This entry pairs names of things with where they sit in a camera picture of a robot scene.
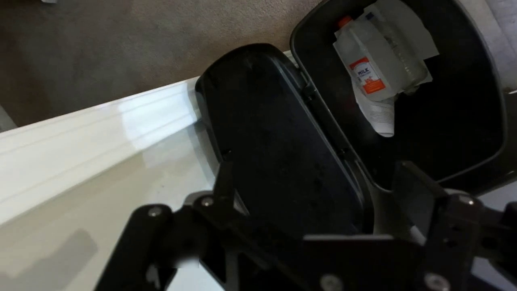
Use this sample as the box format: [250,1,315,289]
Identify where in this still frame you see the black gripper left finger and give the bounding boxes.
[95,160,234,291]

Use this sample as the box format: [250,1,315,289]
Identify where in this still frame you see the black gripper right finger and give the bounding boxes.
[391,160,485,291]

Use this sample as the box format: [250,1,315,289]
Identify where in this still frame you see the black plastic bin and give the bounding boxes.
[287,0,517,198]

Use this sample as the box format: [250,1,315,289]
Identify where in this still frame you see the white baseboard trim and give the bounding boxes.
[0,76,203,226]

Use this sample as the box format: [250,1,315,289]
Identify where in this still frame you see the white orange milk carton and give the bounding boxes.
[331,0,441,103]

